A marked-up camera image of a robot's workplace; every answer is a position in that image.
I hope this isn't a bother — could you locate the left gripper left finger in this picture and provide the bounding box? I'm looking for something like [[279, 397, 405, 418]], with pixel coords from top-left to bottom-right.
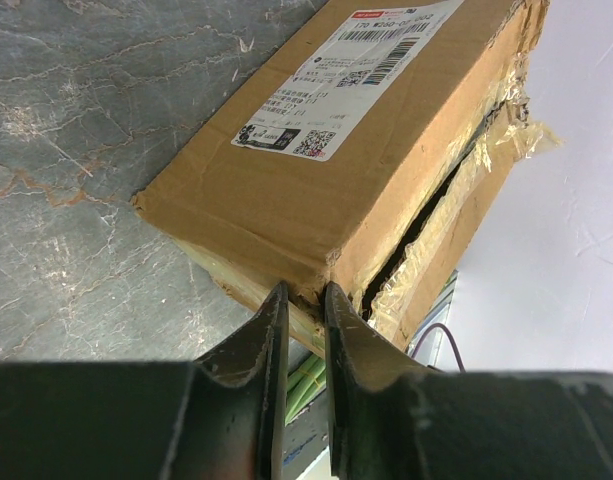
[[0, 284, 288, 479]]

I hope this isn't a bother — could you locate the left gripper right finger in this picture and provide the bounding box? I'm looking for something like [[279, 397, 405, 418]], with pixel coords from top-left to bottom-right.
[[323, 283, 613, 479]]

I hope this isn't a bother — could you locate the brown cardboard express box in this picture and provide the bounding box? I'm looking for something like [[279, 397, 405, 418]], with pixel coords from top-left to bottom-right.
[[132, 1, 549, 354]]

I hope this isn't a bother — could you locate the green long beans bunch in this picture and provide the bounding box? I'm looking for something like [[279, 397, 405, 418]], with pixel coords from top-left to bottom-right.
[[285, 354, 326, 425]]

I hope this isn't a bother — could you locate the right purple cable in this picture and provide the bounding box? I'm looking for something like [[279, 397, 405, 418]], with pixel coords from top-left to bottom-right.
[[410, 323, 466, 372]]

